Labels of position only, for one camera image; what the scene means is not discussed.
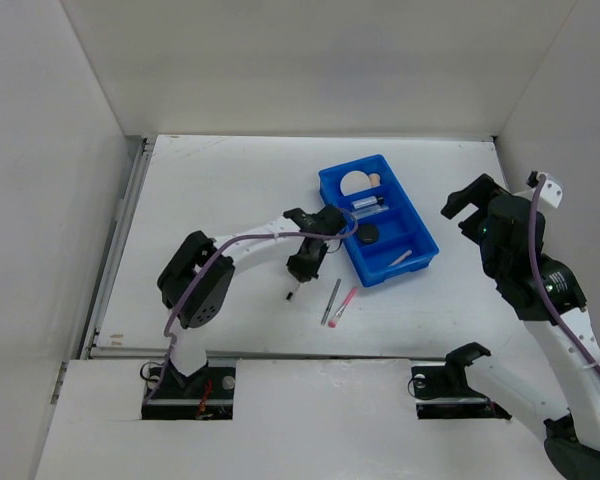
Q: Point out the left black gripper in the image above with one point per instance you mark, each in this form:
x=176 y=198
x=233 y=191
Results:
x=304 y=273

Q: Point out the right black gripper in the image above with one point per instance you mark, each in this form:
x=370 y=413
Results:
x=480 y=192

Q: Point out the black tip eyebrow brush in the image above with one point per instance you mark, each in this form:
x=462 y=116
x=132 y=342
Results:
x=291 y=295

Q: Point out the grey handle makeup brush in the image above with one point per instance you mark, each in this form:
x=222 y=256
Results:
x=331 y=301

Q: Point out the pink handle makeup brush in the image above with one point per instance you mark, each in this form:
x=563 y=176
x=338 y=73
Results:
x=334 y=320

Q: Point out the black round compact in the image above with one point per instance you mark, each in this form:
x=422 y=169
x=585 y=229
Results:
x=367 y=234

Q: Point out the clear vial black cap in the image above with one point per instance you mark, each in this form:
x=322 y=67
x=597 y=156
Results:
x=367 y=202

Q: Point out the cream round powder puff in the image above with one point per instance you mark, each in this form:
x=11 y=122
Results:
x=354 y=182

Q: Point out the pink lip pencil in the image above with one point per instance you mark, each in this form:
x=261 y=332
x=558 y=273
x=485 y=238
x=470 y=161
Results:
x=401 y=258

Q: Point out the beige makeup sponge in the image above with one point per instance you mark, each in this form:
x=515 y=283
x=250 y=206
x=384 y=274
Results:
x=375 y=180

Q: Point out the clear plastic bottle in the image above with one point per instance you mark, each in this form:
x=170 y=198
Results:
x=369 y=211

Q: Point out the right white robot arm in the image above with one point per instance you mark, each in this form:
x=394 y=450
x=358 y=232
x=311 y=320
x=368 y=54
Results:
x=553 y=308

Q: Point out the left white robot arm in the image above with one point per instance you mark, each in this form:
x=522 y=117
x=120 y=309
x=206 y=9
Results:
x=195 y=282

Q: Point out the blue compartment tray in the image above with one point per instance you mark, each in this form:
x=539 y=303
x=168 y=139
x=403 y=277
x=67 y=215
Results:
x=401 y=227

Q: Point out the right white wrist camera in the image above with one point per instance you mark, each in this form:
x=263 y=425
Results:
x=548 y=188

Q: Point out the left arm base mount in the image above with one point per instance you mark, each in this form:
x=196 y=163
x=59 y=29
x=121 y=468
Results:
x=206 y=395

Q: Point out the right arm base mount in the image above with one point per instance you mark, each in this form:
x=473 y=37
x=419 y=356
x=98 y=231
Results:
x=436 y=398

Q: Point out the left metal rail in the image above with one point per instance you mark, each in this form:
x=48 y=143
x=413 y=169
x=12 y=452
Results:
x=140 y=152

